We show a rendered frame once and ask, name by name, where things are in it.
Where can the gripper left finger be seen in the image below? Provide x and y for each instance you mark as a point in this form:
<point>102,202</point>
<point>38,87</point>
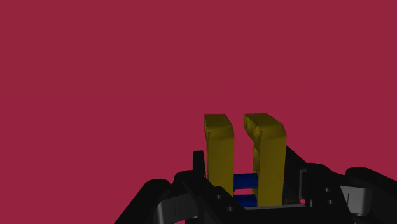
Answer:
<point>186,192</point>

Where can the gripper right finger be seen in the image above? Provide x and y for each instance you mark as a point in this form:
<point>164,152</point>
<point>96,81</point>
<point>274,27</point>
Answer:
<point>322,189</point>

